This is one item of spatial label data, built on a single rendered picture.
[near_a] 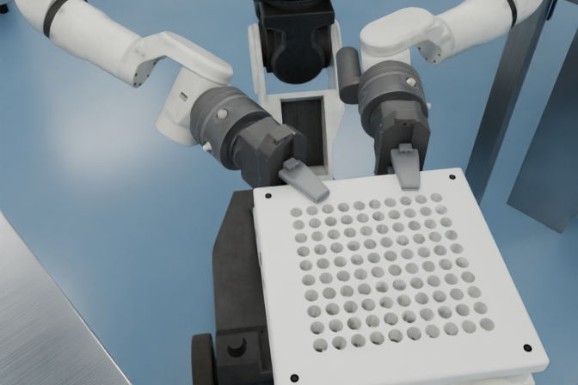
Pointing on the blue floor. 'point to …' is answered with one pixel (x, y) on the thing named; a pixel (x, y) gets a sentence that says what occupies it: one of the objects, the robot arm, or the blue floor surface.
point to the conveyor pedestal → (553, 155)
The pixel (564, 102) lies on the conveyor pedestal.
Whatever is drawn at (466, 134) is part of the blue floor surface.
